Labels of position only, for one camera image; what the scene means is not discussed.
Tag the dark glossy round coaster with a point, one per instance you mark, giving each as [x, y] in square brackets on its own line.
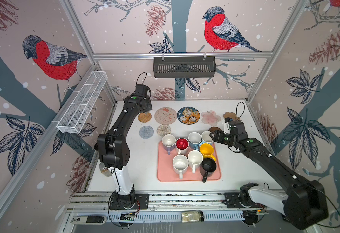
[212, 129]

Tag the cork flower coaster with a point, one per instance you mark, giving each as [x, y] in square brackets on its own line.
[231, 115]

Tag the black wall basket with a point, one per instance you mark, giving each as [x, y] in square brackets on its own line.
[184, 67]

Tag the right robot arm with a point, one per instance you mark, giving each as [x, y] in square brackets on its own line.
[303, 202]

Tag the silver lid spice jar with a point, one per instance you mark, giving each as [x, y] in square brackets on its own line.
[104, 170]

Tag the pink serving tray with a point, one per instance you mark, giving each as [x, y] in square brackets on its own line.
[165, 170]

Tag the black white power strip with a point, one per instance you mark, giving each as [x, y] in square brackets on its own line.
[88, 220]

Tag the red interior white mug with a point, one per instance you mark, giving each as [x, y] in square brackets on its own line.
[182, 146]

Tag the white wire basket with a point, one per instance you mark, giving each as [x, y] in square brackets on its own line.
[77, 113]

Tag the white blue mug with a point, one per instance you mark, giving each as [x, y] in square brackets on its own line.
[206, 138]

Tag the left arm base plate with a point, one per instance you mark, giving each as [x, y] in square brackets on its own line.
[141, 202]

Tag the beige woven round coaster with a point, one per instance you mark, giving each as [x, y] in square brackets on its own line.
[163, 130]

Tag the yellow mug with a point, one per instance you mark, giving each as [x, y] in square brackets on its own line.
[207, 151]

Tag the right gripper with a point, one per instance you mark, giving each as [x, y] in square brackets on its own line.
[217, 135]

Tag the pink flower coaster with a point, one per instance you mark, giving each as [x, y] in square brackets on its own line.
[210, 118]

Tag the grey woven round coaster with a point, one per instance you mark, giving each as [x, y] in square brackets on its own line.
[146, 132]

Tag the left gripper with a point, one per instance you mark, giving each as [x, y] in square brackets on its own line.
[149, 106]

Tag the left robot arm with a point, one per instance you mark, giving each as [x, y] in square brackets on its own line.
[112, 146]

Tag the light blue mug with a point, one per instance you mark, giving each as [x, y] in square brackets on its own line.
[194, 139]

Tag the blue cartoon round coaster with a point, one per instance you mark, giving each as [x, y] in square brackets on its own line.
[188, 115]

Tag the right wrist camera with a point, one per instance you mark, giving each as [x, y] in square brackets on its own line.
[236, 127]

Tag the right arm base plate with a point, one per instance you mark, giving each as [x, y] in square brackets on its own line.
[232, 200]

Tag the black mug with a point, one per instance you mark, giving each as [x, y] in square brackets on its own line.
[207, 168]

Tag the white mug front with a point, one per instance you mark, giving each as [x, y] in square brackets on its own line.
[180, 165]

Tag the pink bunny round coaster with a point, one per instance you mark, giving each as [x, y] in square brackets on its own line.
[165, 116]

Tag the rattan round coaster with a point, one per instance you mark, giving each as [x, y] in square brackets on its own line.
[144, 117]

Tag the lavender mug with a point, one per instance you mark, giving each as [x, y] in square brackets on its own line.
[169, 142]

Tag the white mug middle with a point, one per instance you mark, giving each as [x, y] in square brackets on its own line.
[195, 159]

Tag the taped small box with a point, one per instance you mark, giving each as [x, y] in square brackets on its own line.
[192, 216]

